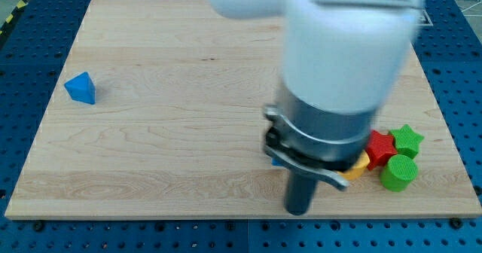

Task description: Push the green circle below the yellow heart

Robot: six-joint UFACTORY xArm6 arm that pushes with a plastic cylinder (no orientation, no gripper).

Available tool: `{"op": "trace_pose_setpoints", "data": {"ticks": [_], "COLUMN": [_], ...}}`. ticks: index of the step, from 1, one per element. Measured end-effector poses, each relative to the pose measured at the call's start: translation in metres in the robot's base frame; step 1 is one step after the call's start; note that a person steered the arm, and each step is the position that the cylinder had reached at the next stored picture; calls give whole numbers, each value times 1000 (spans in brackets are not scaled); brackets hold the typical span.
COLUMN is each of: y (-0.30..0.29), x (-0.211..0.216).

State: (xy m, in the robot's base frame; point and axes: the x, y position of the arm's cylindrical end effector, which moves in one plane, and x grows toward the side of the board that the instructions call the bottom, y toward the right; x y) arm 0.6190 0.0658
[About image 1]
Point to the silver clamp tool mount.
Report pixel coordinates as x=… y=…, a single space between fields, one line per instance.
x=314 y=144

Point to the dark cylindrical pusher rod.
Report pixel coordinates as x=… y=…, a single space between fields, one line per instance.
x=299 y=193

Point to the green circle block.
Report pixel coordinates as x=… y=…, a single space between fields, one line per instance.
x=398 y=173

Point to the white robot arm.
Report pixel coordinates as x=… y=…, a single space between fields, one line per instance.
x=340 y=60

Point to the yellow heart block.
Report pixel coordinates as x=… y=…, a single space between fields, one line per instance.
x=358 y=169

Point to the blue block behind tool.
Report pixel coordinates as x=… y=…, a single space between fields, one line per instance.
x=276 y=162

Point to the red star block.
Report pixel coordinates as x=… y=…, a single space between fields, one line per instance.
x=380 y=148

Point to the green star block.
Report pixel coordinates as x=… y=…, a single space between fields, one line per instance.
x=406 y=141

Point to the wooden board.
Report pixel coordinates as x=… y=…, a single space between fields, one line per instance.
x=177 y=128

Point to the blue triangle block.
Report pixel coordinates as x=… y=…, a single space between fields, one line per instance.
x=81 y=89

